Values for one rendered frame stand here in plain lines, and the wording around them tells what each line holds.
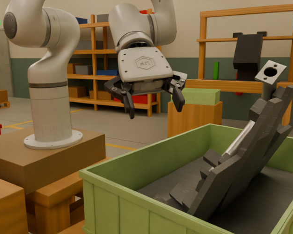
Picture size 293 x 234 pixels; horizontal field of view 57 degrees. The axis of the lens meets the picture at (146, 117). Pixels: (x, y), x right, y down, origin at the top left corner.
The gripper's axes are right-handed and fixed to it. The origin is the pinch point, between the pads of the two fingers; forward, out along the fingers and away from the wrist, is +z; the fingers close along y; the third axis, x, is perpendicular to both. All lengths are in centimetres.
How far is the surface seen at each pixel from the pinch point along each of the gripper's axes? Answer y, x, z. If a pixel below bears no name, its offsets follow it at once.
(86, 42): 4, 342, -523
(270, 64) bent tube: 27.3, -1.4, -6.4
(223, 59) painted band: 263, 292, -354
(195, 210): 3.3, 8.7, 17.1
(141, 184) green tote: -0.5, 35.3, -2.3
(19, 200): -31.3, 28.3, -0.8
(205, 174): 11.5, 17.5, 6.8
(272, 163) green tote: 46, 41, -3
